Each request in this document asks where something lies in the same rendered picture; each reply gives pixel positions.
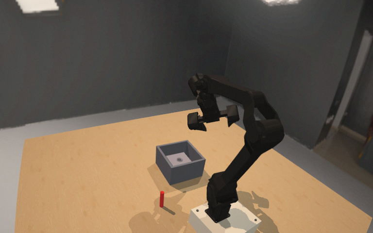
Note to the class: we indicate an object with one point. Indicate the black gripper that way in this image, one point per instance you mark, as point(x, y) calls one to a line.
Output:
point(196, 122)

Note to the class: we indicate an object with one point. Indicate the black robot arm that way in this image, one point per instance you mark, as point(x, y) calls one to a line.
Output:
point(260, 136)

